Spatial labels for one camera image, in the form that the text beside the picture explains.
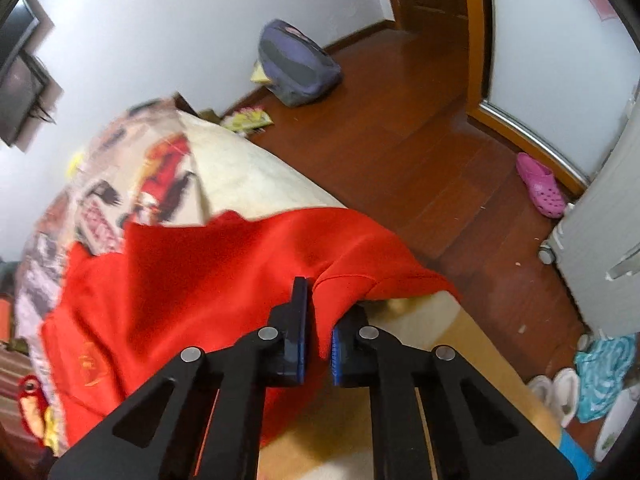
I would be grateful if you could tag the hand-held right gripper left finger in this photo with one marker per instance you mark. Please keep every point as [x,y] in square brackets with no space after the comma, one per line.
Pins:
[301,345]

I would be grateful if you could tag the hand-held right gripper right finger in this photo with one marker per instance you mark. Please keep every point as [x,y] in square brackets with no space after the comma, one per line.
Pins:
[337,355]

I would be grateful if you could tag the red shirt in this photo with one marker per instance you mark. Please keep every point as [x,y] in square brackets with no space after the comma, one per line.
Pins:
[200,285]

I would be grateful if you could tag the white slipper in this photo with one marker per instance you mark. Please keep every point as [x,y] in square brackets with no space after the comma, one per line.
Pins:
[566,395]
[541,389]

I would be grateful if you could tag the yellow snack packet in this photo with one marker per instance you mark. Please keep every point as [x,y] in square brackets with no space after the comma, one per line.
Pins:
[247,120]
[259,75]

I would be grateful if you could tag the newspaper print blanket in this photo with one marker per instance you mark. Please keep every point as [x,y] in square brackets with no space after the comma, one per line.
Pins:
[100,200]

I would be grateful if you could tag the pink clog shoe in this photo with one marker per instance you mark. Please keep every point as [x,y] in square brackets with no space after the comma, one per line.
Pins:
[540,185]

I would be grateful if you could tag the teal patterned cloth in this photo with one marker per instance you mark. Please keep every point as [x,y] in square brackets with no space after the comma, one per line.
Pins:
[602,375]

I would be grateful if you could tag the red plush toy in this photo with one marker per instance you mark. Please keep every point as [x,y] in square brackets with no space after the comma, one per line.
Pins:
[31,405]

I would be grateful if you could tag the purple grey backpack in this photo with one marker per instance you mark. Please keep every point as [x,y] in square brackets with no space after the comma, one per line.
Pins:
[297,62]

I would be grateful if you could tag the grey white cabinet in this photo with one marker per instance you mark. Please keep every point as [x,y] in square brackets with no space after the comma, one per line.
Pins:
[600,240]

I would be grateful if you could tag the wooden door frame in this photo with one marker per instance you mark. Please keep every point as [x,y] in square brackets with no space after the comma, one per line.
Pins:
[477,60]

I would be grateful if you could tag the wall-mounted television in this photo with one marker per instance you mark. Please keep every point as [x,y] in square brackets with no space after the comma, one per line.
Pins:
[20,95]

